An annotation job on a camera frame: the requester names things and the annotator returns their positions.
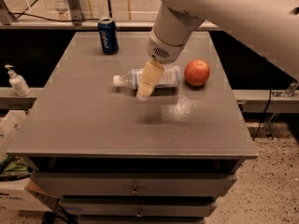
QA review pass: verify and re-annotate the white pump dispenser bottle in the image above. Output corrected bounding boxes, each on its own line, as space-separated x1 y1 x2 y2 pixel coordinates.
5 64 31 97

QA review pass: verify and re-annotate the top grey drawer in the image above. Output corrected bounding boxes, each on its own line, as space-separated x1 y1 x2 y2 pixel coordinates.
31 172 236 197

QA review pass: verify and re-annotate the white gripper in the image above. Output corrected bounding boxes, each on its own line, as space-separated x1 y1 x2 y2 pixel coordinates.
136 28 185 101

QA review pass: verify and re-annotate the grey drawer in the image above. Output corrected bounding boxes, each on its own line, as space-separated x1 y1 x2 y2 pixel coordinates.
31 172 236 197
61 197 217 217

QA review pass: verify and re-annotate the blue Pepsi can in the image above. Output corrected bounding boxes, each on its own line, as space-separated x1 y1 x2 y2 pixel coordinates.
98 17 119 55

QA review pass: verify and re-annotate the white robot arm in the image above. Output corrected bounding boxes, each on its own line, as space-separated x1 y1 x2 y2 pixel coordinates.
136 0 299 101

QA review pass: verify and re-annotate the lower grey drawer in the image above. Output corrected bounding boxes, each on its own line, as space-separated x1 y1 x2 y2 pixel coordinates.
61 197 217 217

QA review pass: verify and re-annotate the blue plastic water bottle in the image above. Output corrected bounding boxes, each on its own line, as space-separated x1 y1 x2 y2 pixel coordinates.
113 65 181 90

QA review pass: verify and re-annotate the white cardboard box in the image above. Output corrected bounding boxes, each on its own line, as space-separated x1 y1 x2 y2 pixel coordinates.
0 110 51 212

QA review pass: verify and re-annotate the left metal bracket post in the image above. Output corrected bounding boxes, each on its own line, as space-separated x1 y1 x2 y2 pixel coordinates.
67 0 83 26

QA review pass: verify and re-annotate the red apple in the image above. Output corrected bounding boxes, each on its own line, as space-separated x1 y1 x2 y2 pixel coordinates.
184 60 210 87

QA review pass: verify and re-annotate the grey drawer cabinet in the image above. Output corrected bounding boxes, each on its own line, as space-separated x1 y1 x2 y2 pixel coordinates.
8 32 257 224

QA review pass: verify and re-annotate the green item in box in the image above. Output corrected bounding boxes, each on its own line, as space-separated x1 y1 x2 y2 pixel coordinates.
0 156 32 180

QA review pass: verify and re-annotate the metal corner bracket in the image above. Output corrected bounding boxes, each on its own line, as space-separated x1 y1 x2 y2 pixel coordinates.
272 80 299 97

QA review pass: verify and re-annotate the black cable on rail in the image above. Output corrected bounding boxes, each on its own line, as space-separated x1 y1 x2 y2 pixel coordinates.
8 11 101 22

